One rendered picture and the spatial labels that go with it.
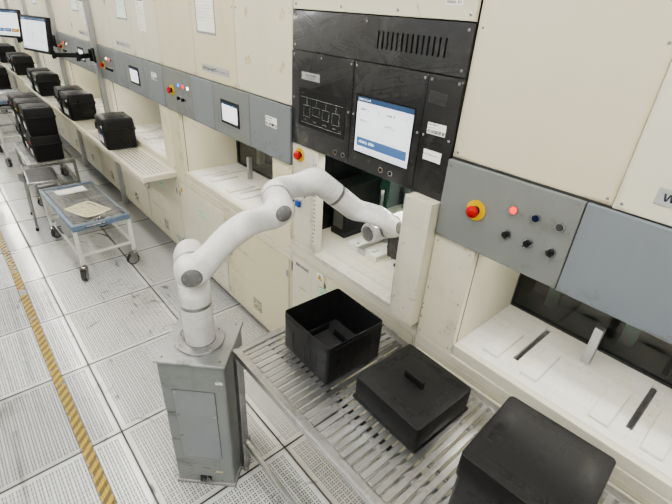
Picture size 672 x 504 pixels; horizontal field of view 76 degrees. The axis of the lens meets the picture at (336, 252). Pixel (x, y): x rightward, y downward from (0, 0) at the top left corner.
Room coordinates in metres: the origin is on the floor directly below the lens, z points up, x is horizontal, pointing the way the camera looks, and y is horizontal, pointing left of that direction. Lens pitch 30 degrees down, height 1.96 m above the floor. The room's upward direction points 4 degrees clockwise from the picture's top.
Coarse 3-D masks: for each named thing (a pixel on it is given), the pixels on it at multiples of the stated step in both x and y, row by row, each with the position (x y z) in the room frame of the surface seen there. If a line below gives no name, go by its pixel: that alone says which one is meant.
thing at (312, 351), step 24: (288, 312) 1.34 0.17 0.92; (312, 312) 1.42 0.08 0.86; (336, 312) 1.50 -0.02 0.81; (360, 312) 1.40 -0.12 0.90; (288, 336) 1.31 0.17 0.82; (312, 336) 1.19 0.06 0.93; (336, 336) 1.38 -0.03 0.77; (360, 336) 1.22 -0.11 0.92; (312, 360) 1.19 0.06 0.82; (336, 360) 1.15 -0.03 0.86; (360, 360) 1.23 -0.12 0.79
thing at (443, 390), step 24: (384, 360) 1.17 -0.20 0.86; (408, 360) 1.17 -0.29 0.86; (432, 360) 1.18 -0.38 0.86; (360, 384) 1.06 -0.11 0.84; (384, 384) 1.05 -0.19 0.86; (408, 384) 1.06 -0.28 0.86; (432, 384) 1.06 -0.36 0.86; (456, 384) 1.07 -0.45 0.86; (384, 408) 0.97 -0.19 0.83; (408, 408) 0.96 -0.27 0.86; (432, 408) 0.96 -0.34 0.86; (456, 408) 1.01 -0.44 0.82; (408, 432) 0.89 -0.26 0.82; (432, 432) 0.93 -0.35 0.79
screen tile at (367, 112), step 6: (360, 108) 1.71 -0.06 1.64; (366, 108) 1.68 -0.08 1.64; (372, 108) 1.66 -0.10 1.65; (360, 114) 1.70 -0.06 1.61; (366, 114) 1.68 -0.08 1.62; (372, 114) 1.66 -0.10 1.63; (378, 120) 1.63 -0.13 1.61; (360, 126) 1.70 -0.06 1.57; (366, 126) 1.68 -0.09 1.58; (372, 126) 1.65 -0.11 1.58; (378, 126) 1.63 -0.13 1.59; (360, 132) 1.70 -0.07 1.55; (366, 132) 1.67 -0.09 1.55; (372, 132) 1.65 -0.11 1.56; (378, 132) 1.63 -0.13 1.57; (378, 138) 1.63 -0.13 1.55
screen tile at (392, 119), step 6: (390, 114) 1.59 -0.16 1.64; (396, 114) 1.57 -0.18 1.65; (384, 120) 1.61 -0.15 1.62; (390, 120) 1.59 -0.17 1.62; (396, 120) 1.57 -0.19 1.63; (402, 120) 1.55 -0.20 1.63; (396, 126) 1.57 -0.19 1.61; (402, 126) 1.55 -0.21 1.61; (408, 126) 1.53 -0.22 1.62; (384, 132) 1.61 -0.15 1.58; (390, 132) 1.59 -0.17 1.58; (402, 132) 1.54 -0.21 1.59; (408, 132) 1.52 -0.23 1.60; (384, 138) 1.60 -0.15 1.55; (390, 138) 1.58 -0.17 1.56; (396, 138) 1.56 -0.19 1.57; (402, 138) 1.54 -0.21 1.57; (396, 144) 1.56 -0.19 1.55; (402, 144) 1.54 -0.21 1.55
